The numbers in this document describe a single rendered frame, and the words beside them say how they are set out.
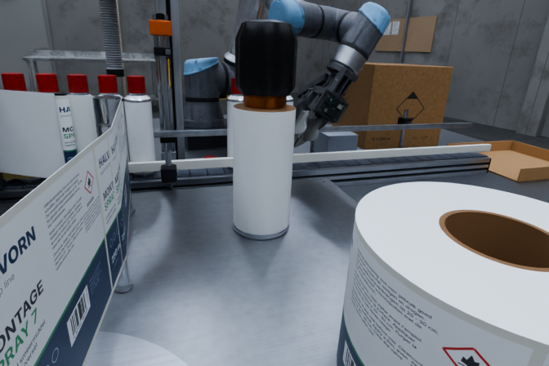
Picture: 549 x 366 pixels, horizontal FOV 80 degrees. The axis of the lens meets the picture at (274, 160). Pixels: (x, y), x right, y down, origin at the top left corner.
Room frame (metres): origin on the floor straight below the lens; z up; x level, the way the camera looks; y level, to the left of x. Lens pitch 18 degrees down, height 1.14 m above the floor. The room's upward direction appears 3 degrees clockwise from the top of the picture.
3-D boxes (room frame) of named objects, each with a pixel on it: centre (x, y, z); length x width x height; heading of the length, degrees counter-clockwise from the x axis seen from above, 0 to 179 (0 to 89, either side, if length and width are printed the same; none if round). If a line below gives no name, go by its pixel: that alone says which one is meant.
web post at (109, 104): (0.48, 0.25, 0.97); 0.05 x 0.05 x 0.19
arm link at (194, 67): (1.16, 0.26, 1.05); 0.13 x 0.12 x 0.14; 129
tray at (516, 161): (1.01, -0.77, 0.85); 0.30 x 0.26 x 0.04; 108
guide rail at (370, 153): (0.76, -0.11, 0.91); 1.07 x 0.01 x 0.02; 108
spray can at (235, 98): (0.73, 0.09, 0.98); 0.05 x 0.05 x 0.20
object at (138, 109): (0.66, 0.28, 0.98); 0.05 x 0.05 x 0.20
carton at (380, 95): (1.19, -0.40, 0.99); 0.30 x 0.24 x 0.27; 108
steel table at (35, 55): (5.87, 3.14, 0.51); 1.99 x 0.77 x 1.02; 118
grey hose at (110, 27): (0.75, 0.36, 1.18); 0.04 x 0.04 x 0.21
